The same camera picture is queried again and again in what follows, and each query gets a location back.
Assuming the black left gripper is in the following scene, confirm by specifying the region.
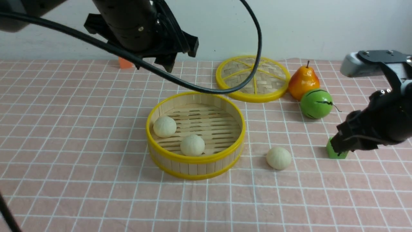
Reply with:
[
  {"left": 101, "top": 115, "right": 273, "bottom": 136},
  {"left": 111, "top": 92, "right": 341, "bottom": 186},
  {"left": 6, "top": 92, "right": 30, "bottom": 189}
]
[{"left": 84, "top": 0, "right": 199, "bottom": 73}]

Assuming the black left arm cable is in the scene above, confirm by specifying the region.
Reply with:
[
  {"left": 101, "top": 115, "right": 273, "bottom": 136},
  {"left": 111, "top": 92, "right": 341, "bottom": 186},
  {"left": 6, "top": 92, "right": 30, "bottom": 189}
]
[{"left": 0, "top": 0, "right": 263, "bottom": 232}]

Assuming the yellow rimmed bamboo steamer tray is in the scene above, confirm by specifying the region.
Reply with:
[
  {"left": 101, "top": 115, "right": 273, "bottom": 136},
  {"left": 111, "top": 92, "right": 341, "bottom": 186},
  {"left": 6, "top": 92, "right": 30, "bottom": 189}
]
[{"left": 146, "top": 92, "right": 246, "bottom": 180}]

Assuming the pink checkered tablecloth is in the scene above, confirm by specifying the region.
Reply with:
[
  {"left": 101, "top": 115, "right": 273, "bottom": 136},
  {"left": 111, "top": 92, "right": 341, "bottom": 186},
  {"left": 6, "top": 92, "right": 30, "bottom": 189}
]
[{"left": 0, "top": 60, "right": 411, "bottom": 232}]

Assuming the white bun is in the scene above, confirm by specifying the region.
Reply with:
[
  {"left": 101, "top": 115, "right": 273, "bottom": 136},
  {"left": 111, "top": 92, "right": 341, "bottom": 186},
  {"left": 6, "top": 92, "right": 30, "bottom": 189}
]
[
  {"left": 266, "top": 147, "right": 292, "bottom": 170},
  {"left": 153, "top": 116, "right": 177, "bottom": 138},
  {"left": 180, "top": 134, "right": 205, "bottom": 157}
]

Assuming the yellow rimmed bamboo steamer lid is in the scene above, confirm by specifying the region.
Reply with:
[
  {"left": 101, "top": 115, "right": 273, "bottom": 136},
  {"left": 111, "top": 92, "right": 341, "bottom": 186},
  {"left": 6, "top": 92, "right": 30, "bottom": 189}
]
[{"left": 215, "top": 56, "right": 291, "bottom": 103}]

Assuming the orange foam cube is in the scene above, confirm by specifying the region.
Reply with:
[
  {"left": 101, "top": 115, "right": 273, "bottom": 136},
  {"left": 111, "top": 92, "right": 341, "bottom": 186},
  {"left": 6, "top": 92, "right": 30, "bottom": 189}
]
[{"left": 118, "top": 57, "right": 134, "bottom": 69}]

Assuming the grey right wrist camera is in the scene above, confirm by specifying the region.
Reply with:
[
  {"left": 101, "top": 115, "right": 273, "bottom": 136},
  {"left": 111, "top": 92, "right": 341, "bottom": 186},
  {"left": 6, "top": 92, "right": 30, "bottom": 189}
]
[{"left": 340, "top": 50, "right": 411, "bottom": 95}]

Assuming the green foam cube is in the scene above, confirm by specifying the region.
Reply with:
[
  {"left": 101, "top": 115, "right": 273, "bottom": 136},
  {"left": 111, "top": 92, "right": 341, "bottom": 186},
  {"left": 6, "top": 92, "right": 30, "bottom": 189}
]
[{"left": 326, "top": 138, "right": 349, "bottom": 160}]

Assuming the green toy watermelon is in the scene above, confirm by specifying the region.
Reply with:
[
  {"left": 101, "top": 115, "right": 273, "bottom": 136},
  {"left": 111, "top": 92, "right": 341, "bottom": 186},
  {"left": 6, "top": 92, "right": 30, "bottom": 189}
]
[{"left": 300, "top": 88, "right": 342, "bottom": 120}]

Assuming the orange yellow toy pear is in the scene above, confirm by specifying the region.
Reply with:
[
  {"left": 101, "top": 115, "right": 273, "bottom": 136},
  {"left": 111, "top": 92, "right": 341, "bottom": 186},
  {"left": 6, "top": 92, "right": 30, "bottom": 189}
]
[{"left": 287, "top": 60, "right": 320, "bottom": 101}]

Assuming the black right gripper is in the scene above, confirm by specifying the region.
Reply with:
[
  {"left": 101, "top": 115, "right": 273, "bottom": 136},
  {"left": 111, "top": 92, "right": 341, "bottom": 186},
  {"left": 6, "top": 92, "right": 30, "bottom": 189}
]
[{"left": 331, "top": 82, "right": 412, "bottom": 153}]

